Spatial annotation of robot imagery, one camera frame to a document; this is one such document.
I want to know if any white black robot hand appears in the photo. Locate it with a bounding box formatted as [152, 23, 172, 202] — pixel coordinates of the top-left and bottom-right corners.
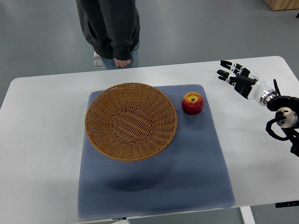
[217, 60, 278, 106]

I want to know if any white table leg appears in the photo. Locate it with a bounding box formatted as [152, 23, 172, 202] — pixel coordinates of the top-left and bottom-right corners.
[239, 206, 255, 224]

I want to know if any blue grey fabric mat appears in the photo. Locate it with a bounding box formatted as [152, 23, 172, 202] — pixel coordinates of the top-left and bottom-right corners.
[78, 84, 235, 219]

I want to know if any person in dark hoodie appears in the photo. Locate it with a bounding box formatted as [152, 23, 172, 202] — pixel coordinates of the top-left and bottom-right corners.
[76, 0, 140, 70]

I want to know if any brown wicker basket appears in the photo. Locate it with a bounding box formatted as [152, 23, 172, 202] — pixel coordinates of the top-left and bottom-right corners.
[85, 83, 178, 161]

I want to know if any bystander's bare hand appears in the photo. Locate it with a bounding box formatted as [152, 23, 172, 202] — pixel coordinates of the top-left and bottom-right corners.
[114, 58, 131, 68]

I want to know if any red yellow apple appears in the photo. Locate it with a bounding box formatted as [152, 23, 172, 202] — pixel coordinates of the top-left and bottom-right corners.
[181, 92, 204, 115]

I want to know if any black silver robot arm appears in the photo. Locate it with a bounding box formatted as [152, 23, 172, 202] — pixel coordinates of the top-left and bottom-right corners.
[265, 79, 299, 156]

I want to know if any wooden box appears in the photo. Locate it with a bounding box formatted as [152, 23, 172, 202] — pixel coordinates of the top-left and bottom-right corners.
[264, 0, 299, 11]

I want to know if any black table control panel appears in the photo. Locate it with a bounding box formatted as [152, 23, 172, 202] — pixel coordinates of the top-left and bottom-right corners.
[275, 200, 299, 208]

